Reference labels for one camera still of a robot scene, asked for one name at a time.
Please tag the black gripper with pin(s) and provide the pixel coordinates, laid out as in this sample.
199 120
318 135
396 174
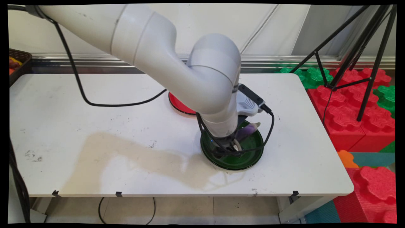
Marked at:
223 142

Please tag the purple toy eggplant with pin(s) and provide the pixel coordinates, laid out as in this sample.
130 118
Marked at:
248 130

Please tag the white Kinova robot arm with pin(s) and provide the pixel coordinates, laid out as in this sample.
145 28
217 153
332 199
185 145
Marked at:
142 41

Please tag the dark green round plate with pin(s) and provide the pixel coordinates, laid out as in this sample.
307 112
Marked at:
246 158

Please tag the red round plate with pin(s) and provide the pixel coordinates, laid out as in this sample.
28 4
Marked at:
180 106

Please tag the black table edge clip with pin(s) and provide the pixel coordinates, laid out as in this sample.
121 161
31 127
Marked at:
55 192
119 193
295 193

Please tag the white table leg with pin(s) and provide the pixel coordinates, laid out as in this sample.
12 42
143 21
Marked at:
300 209

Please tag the green foam block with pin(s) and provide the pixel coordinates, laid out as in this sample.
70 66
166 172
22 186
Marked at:
386 96
311 77

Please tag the teal foam mat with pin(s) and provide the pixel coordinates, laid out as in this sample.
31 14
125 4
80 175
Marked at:
375 159
322 213

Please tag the orange foam piece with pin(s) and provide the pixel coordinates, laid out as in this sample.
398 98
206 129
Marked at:
347 159

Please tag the large red foam block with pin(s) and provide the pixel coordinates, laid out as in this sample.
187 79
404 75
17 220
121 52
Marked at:
345 114

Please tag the dark wicker basket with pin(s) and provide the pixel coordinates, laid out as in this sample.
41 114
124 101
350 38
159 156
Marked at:
22 57

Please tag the toy food in basket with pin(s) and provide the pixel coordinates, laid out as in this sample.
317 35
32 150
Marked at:
13 63

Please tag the light grey camera mount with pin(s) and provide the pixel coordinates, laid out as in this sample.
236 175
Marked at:
246 106

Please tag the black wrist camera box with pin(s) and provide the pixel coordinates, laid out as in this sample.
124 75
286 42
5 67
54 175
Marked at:
251 94

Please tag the aluminium wall rail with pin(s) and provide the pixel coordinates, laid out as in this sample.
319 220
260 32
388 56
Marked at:
269 60

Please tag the black camera tripod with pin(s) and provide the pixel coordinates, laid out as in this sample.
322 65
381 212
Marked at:
378 63

